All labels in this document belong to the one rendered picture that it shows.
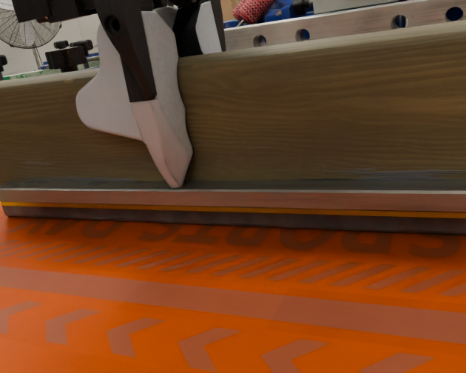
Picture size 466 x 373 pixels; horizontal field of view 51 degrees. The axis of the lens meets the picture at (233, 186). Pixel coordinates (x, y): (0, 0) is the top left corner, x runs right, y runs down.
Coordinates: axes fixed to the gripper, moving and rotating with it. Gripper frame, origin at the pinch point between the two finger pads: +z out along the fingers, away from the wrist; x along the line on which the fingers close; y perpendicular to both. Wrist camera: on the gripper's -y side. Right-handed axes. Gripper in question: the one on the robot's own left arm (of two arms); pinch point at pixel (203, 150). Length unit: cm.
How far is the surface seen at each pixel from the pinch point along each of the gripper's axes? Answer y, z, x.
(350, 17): 0.4, -3.1, -49.1
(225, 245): -1.5, 4.8, 2.4
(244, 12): 31, -6, -85
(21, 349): 3.8, 4.6, 12.3
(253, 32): 15, -3, -49
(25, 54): 380, -6, -353
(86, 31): 371, -17, -442
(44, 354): 2.5, 4.7, 12.3
